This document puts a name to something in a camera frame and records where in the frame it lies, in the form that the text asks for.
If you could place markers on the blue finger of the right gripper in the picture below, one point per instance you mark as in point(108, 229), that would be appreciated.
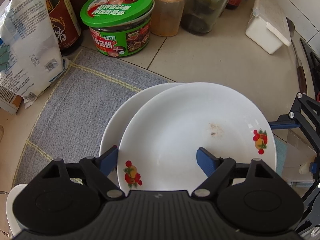
point(275, 125)

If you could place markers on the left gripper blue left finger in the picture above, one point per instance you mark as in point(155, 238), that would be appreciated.
point(107, 162)

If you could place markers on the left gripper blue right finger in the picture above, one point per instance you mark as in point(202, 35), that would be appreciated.
point(206, 161)

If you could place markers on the small white plate brown stain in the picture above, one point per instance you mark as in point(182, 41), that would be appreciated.
point(118, 123)

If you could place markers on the large white plate with stain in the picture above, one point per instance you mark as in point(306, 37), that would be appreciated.
point(158, 149)

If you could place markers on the grey and teal towel mat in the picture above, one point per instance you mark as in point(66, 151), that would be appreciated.
point(76, 111)

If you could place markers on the white plastic seasoning box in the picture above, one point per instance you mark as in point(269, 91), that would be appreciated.
point(268, 26)

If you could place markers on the red snack bag with clip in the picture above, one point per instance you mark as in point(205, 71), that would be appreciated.
point(9, 101)

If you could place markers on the white plastic food bag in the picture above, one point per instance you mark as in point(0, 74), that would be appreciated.
point(33, 60)

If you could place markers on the dark soy sauce bottle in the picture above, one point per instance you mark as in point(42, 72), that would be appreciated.
point(65, 25)

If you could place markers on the green lid sauce jar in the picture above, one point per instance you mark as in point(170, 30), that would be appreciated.
point(119, 28)

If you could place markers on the glass oil bottle red cap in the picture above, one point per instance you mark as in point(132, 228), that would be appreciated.
point(199, 16)

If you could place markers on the yellow lid spice jar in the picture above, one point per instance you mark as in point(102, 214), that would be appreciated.
point(166, 17)

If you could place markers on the metal spatula wooden handle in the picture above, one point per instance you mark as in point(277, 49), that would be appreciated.
point(299, 67)

